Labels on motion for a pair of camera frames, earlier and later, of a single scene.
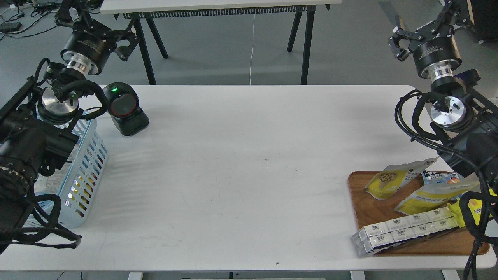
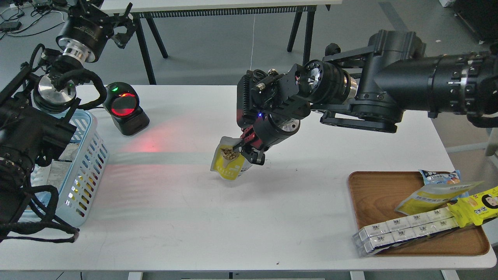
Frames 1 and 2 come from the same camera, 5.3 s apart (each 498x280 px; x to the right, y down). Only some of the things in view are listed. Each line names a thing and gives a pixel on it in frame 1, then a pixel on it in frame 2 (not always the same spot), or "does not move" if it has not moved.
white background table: [148, 11] does not move
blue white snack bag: [437, 177] does not move
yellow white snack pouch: [393, 177] -> [229, 163]
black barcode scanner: [123, 103] does not move
